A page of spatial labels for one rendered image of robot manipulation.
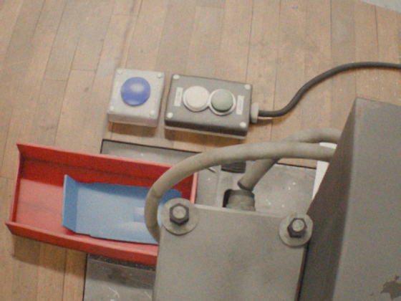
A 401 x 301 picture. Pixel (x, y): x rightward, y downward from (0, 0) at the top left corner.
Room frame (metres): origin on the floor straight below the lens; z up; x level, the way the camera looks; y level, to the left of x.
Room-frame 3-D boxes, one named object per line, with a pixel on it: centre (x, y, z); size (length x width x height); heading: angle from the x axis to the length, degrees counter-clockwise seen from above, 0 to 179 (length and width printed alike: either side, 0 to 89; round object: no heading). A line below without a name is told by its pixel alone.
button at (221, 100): (0.48, -0.02, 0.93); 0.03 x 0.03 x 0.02
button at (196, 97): (0.48, 0.01, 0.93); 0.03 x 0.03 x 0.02
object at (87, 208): (0.33, 0.10, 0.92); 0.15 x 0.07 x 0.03; 90
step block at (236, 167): (0.36, -0.04, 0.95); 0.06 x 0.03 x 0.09; 176
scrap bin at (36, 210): (0.33, 0.13, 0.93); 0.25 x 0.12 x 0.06; 86
